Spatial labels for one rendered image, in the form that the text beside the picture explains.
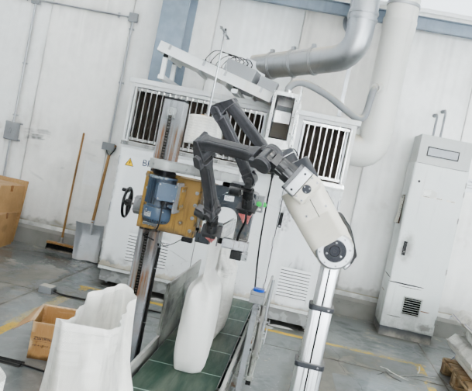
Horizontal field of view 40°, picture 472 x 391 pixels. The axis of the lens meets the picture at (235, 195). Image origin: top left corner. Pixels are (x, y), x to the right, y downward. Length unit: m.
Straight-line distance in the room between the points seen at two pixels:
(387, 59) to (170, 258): 2.90
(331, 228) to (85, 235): 5.29
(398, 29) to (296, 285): 2.70
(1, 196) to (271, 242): 3.07
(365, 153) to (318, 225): 3.88
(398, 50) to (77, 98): 3.78
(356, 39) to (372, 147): 1.24
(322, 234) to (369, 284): 4.93
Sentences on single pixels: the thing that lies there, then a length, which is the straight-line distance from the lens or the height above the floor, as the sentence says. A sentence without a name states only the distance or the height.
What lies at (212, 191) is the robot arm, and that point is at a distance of 2.97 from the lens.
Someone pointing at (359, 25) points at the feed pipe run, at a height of 2.84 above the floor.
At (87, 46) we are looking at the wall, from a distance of 8.09.
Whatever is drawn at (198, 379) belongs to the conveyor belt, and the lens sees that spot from 3.35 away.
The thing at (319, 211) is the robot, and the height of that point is 1.36.
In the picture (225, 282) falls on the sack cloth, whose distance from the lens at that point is 4.01.
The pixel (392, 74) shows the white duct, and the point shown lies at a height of 2.63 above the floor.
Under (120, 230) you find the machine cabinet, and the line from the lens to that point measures 6.49.
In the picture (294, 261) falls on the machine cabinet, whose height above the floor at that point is 0.66.
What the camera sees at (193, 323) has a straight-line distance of 3.31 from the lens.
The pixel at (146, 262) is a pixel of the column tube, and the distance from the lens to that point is 3.67.
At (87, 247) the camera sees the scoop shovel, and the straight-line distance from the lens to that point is 7.68.
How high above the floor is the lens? 1.49
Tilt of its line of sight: 3 degrees down
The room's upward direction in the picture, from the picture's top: 12 degrees clockwise
